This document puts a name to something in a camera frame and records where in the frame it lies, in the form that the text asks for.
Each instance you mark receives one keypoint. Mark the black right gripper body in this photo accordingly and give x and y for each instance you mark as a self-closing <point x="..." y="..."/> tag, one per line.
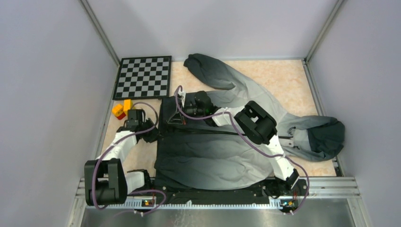
<point x="193" y="110"/>

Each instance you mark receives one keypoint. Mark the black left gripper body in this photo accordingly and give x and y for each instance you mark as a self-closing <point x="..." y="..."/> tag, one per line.
<point x="150" y="136"/>

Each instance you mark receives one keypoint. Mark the grey gradient zip jacket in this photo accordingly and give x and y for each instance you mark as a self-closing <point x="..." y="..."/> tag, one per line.
<point x="200" y="156"/>

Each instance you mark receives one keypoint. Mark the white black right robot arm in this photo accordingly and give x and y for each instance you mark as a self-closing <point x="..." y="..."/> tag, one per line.
<point x="251" y="122"/>

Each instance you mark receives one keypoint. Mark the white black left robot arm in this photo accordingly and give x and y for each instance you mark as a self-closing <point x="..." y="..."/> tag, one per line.
<point x="106" y="182"/>

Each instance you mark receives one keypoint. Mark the yellow toy block house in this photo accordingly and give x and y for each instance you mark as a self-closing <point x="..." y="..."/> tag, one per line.
<point x="121" y="110"/>

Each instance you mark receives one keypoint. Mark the black white chessboard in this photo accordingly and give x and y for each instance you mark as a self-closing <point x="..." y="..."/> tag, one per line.
<point x="143" y="78"/>

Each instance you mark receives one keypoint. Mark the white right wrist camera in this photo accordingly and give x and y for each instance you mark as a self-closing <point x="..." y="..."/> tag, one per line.
<point x="181" y="95"/>

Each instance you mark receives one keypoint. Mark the aluminium front rail frame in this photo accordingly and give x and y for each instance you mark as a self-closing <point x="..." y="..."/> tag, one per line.
<point x="313" y="202"/>

